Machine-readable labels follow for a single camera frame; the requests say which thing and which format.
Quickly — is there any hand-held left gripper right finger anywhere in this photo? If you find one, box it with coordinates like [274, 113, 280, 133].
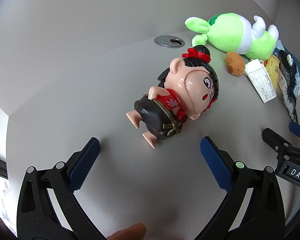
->
[195, 136, 287, 240]

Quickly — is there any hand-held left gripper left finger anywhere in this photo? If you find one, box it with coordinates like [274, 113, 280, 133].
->
[16, 137, 108, 240]

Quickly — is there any plastic cartoon doll figurine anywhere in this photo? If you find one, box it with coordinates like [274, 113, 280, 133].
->
[126, 44, 219, 149]

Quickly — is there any person's left hand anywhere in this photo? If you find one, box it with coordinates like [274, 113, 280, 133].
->
[106, 223, 147, 240]

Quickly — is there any black and white plush toy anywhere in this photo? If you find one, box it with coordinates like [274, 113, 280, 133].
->
[277, 50, 300, 123]

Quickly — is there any white paper box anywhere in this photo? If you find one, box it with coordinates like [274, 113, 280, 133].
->
[244, 59, 282, 103]

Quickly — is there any yellow packet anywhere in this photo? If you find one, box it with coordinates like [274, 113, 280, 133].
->
[266, 54, 281, 81]

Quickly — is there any small brown capybara toy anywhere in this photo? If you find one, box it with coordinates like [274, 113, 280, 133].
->
[224, 52, 245, 77]

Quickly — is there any window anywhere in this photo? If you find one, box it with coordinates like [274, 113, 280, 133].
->
[0, 152, 18, 233]

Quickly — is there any green and white plush toy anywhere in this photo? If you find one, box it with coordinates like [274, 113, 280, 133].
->
[184, 14, 279, 60]

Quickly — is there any silver cable grommet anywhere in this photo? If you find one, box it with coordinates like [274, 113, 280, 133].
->
[154, 36, 185, 48]

